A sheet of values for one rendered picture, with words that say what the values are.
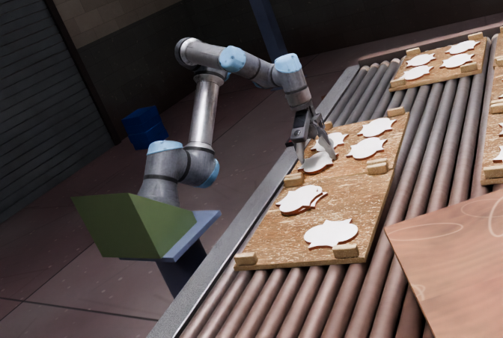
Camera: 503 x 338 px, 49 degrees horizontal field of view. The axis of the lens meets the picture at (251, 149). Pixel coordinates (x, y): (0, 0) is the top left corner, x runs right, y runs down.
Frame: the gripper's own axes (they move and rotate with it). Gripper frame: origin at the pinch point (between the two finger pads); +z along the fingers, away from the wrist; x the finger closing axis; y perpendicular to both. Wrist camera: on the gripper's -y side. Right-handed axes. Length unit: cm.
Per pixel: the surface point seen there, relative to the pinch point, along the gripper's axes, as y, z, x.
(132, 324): 38, 94, 153
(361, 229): -41.0, 2.6, -22.5
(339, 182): -14.1, 1.7, -10.4
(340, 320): -70, 6, -23
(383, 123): 21.7, -0.7, -18.2
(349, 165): -4.2, 1.3, -11.2
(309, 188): -19.3, -0.1, -3.0
